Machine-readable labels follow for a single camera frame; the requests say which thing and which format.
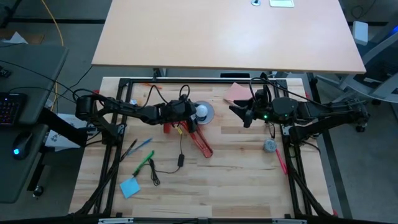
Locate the blue sticky note pad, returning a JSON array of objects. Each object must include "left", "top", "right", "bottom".
[{"left": 119, "top": 177, "right": 141, "bottom": 199}]

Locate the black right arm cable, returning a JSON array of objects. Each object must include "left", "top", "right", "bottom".
[{"left": 248, "top": 76, "right": 312, "bottom": 106}]

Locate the white printed paper sheet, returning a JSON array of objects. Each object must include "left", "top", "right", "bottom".
[{"left": 45, "top": 113, "right": 91, "bottom": 152}]

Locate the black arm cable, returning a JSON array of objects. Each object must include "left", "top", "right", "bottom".
[
  {"left": 248, "top": 76, "right": 312, "bottom": 106},
  {"left": 141, "top": 83, "right": 191, "bottom": 108}
]

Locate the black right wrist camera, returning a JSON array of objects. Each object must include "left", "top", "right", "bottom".
[{"left": 254, "top": 84, "right": 272, "bottom": 103}]

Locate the white box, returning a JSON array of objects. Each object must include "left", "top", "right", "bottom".
[{"left": 352, "top": 21, "right": 369, "bottom": 47}]

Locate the red pen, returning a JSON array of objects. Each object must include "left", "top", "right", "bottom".
[{"left": 275, "top": 148, "right": 289, "bottom": 175}]

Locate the yellow cable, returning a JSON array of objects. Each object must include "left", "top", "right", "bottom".
[{"left": 40, "top": 0, "right": 65, "bottom": 113}]

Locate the white rectangular table outlet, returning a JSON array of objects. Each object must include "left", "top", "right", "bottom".
[{"left": 269, "top": 0, "right": 295, "bottom": 8}]

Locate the blue pen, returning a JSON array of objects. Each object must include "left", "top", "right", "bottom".
[{"left": 127, "top": 138, "right": 153, "bottom": 156}]

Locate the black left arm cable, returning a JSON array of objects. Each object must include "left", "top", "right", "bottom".
[{"left": 141, "top": 83, "right": 191, "bottom": 108}]

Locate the black aluminium table frame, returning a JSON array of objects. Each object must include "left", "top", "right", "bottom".
[{"left": 73, "top": 73, "right": 335, "bottom": 219}]

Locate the black pen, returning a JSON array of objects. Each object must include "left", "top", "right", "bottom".
[{"left": 119, "top": 139, "right": 138, "bottom": 162}]

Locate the grey office chair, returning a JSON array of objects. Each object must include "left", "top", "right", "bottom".
[{"left": 317, "top": 24, "right": 398, "bottom": 133}]

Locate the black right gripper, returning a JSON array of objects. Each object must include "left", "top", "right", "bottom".
[{"left": 228, "top": 98, "right": 275, "bottom": 129}]

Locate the red desk lamp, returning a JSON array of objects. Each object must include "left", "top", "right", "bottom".
[{"left": 163, "top": 100, "right": 215, "bottom": 159}]

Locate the backlit black keyboard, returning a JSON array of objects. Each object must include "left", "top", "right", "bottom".
[{"left": 0, "top": 92, "right": 27, "bottom": 126}]

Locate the pink notebook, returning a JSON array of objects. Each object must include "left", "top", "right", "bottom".
[{"left": 223, "top": 82, "right": 254, "bottom": 106}]

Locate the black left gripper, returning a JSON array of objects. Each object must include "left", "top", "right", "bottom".
[{"left": 160, "top": 98, "right": 200, "bottom": 133}]

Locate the orange pen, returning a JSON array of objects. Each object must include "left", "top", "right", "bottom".
[{"left": 139, "top": 82, "right": 163, "bottom": 90}]

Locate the green pen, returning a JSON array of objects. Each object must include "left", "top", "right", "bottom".
[{"left": 132, "top": 150, "right": 155, "bottom": 178}]

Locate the grey desk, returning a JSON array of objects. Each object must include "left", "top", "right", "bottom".
[{"left": 0, "top": 43, "right": 70, "bottom": 205}]

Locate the black computer mouse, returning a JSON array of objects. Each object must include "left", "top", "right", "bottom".
[{"left": 11, "top": 132, "right": 34, "bottom": 161}]

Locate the large beige table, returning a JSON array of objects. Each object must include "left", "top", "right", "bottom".
[{"left": 91, "top": 0, "right": 367, "bottom": 75}]

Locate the black lamp power cable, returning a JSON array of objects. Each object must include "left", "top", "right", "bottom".
[{"left": 148, "top": 124, "right": 187, "bottom": 187}]

